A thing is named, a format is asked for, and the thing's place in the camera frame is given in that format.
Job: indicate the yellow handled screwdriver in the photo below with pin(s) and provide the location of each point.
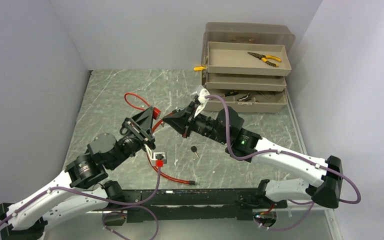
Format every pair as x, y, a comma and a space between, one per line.
200, 68

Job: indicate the red cable lock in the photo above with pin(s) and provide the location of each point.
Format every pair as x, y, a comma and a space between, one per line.
155, 115

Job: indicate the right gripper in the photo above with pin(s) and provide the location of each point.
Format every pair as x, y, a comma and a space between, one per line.
180, 120

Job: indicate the beige tiered toolbox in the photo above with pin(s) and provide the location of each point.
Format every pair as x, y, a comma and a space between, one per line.
229, 67

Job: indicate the black head car key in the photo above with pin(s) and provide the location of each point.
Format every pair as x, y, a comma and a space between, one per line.
195, 151

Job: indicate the yellow handled pliers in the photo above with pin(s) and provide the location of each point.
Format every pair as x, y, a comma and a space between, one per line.
266, 58

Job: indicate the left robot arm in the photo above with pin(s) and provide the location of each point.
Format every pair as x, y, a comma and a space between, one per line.
83, 185

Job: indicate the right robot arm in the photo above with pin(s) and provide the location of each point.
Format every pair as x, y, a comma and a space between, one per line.
319, 179

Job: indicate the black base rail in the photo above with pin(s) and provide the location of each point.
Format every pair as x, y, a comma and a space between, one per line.
195, 204

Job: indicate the tools in bottom tray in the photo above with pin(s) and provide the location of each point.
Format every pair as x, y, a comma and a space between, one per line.
247, 96

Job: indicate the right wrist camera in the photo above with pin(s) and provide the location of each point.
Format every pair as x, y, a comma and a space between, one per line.
200, 98

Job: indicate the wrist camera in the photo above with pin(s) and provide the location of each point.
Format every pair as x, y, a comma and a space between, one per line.
157, 158
200, 98

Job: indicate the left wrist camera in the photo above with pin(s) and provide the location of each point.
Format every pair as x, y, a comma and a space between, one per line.
157, 158

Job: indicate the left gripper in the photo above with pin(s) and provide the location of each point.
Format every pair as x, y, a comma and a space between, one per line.
140, 125

